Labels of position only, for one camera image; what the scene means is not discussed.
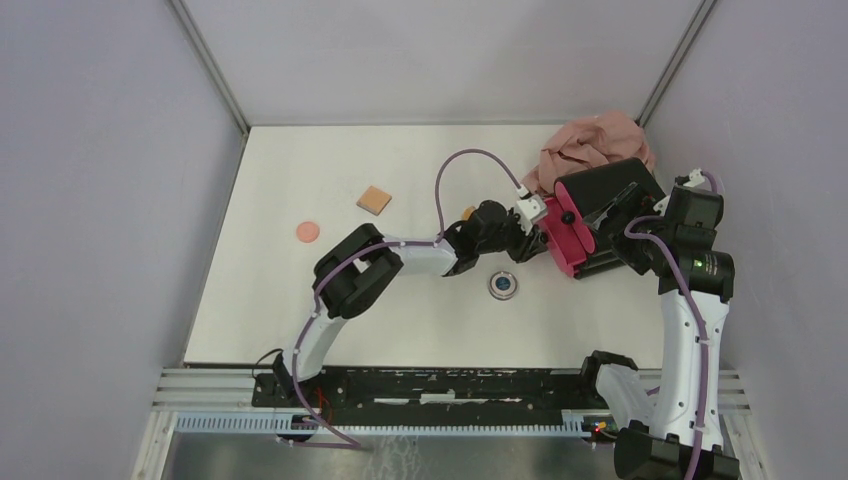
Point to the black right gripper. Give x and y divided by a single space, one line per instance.
636 259

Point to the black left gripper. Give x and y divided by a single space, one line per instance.
528 244

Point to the pink drawer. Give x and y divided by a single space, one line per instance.
556 238
571 270
578 235

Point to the pink top drawer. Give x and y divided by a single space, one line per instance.
578 235

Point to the orange teardrop sponge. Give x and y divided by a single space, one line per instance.
467 213

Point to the black drawer organizer case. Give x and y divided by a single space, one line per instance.
595 190

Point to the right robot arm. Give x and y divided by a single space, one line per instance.
674 433

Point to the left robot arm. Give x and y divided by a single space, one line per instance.
351 277

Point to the square tan makeup sponge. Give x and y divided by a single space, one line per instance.
374 200

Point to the round clear powder jar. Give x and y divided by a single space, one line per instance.
502 285

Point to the pink bottom drawer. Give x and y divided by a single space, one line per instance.
571 270

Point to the pink crumpled cloth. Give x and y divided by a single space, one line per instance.
587 143

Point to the round pink powder puff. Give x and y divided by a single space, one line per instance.
307 232

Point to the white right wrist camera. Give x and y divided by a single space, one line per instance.
698 178

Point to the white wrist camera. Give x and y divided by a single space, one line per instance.
698 178
530 209

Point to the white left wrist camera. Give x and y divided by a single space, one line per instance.
530 209

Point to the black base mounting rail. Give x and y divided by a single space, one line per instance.
348 396

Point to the aluminium frame rail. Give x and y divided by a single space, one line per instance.
237 422

